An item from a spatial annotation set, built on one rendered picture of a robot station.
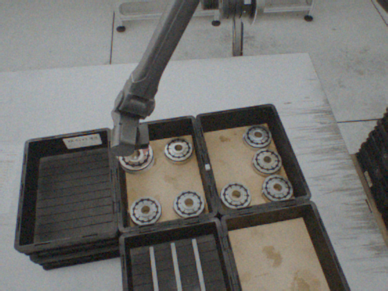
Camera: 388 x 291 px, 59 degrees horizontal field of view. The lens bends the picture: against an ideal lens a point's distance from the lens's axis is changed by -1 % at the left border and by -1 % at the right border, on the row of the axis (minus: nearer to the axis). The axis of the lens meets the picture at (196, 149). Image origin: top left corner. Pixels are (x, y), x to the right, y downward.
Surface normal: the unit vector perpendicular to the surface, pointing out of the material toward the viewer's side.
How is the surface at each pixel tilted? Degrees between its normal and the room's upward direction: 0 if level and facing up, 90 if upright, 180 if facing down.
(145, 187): 0
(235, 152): 0
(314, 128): 0
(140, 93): 79
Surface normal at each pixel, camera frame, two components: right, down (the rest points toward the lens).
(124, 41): 0.00, -0.56
